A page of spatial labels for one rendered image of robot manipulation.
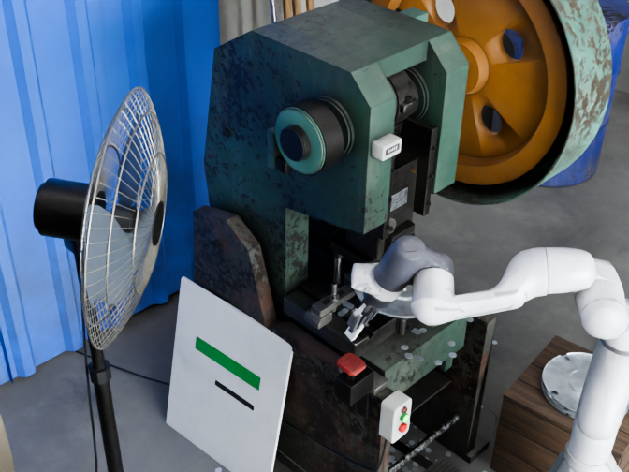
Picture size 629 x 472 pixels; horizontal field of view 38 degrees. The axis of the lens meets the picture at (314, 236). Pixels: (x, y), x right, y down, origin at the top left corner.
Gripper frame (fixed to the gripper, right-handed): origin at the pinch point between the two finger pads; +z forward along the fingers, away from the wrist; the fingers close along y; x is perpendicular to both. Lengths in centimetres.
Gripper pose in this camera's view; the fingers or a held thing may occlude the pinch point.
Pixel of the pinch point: (354, 329)
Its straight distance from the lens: 237.5
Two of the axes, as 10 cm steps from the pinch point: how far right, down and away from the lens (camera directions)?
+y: 7.2, -3.8, 5.8
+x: -6.2, -7.3, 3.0
